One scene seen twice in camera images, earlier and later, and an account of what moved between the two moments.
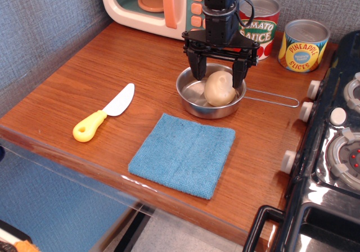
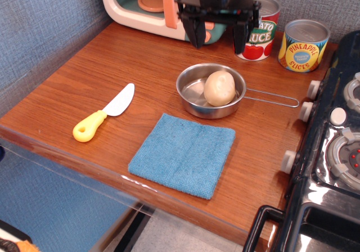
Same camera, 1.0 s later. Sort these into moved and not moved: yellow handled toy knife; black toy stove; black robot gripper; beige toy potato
Moved: black robot gripper
Not moved: yellow handled toy knife; black toy stove; beige toy potato
